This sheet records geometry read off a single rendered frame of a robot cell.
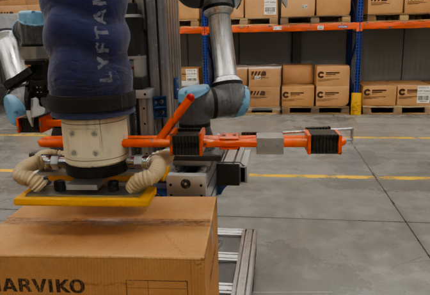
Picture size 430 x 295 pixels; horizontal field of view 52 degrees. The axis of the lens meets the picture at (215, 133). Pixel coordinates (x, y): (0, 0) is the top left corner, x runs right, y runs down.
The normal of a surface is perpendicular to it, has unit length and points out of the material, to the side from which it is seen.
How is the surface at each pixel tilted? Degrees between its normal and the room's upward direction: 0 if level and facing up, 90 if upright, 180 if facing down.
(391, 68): 90
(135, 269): 90
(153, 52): 90
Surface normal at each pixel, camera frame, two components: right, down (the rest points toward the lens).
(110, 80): 0.71, 0.05
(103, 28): 0.64, -0.20
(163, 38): -0.14, 0.22
